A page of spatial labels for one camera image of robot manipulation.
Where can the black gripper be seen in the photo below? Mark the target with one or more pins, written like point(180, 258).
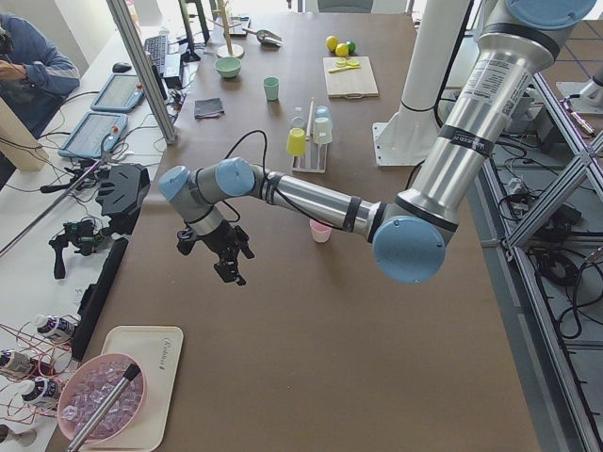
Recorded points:
point(221, 239)

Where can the pink plastic cup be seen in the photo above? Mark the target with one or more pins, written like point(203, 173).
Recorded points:
point(320, 232)

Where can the green plastic cup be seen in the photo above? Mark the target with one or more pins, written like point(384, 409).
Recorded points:
point(271, 88)

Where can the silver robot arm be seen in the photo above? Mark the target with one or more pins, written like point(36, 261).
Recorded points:
point(409, 235)

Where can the yellow plastic cup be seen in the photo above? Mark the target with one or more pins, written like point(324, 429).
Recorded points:
point(295, 144)

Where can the grey plastic cup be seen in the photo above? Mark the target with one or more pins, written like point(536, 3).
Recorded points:
point(298, 122)

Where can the white plastic cup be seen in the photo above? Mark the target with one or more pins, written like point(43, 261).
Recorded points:
point(322, 131)

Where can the light blue plastic cup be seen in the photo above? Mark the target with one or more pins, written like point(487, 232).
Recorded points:
point(322, 111)

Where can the cream plastic tray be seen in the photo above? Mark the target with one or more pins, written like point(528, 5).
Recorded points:
point(156, 349)

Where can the grey folded cloth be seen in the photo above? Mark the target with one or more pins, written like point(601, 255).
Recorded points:
point(208, 108)

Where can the metal tongs in bowl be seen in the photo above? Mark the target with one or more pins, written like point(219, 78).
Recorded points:
point(82, 434)

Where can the blue teach pendant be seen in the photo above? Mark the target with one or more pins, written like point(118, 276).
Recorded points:
point(97, 132)
point(122, 93)

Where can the green ceramic bowl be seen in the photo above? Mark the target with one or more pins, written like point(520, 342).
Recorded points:
point(228, 67)

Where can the pink bowl with ice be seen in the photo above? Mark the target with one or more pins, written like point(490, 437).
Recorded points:
point(88, 388)

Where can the wooden mug tree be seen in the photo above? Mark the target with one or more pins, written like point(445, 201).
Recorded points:
point(229, 48)

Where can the wooden cutting board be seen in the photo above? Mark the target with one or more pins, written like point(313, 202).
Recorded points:
point(351, 84)

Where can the metal scoop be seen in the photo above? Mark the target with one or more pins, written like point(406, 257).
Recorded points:
point(265, 37)

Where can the black keyboard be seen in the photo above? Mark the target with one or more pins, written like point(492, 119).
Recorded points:
point(156, 48)

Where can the yellow lemon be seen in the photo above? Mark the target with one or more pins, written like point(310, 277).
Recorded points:
point(331, 42)
point(342, 49)

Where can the seated person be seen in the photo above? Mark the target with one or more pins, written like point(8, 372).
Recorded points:
point(36, 78)

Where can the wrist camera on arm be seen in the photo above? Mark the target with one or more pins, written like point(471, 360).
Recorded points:
point(186, 239)

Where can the white wire cup holder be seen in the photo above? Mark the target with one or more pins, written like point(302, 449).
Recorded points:
point(315, 158)

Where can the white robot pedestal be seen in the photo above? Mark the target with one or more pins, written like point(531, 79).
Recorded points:
point(407, 138)

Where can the aluminium frame post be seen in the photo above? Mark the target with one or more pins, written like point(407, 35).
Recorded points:
point(142, 64)

